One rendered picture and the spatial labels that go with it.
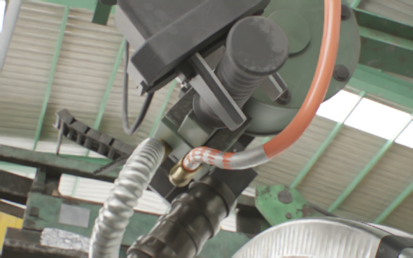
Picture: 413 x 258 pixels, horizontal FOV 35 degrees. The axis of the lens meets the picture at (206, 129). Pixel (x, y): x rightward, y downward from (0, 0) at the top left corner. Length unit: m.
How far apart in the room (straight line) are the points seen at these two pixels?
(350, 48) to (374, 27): 3.52
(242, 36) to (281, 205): 1.46
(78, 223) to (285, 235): 0.96
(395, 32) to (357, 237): 3.61
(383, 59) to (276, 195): 2.23
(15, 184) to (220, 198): 1.14
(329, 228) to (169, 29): 0.31
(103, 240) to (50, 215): 1.25
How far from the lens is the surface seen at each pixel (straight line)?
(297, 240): 0.74
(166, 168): 0.75
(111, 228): 0.42
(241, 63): 0.42
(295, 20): 0.61
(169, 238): 0.67
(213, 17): 0.47
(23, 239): 1.63
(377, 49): 3.94
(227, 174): 0.72
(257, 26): 0.43
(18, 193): 1.79
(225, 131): 0.59
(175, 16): 0.47
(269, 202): 1.87
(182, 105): 0.59
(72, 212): 1.68
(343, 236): 0.65
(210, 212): 0.69
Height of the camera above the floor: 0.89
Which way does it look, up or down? 41 degrees up
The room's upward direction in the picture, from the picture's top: straight up
